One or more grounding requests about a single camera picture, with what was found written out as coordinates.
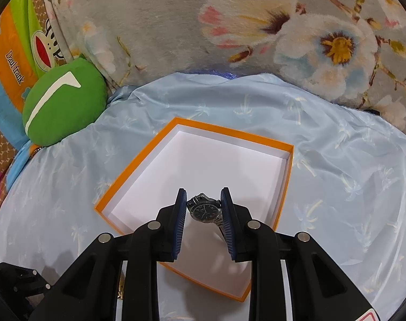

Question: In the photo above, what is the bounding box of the silver steel wristwatch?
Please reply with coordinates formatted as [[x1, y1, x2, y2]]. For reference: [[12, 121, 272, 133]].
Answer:
[[186, 193, 225, 237]]

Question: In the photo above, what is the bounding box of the colourful cartoon cushion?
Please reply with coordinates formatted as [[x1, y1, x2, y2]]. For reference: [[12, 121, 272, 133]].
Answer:
[[0, 0, 65, 208]]

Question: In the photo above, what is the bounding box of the orange jewelry box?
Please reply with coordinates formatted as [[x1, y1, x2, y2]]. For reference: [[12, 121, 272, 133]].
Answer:
[[95, 118, 294, 302]]

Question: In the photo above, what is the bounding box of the green plush pillow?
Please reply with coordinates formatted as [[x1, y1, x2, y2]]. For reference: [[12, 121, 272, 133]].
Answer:
[[22, 57, 108, 147]]

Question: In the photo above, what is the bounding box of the grey floral blanket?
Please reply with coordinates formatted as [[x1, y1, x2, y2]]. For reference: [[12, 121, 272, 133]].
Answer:
[[43, 0, 406, 134]]

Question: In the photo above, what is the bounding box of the light blue palm bedsheet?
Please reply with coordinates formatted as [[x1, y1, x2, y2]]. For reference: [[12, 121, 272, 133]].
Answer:
[[0, 73, 406, 320]]

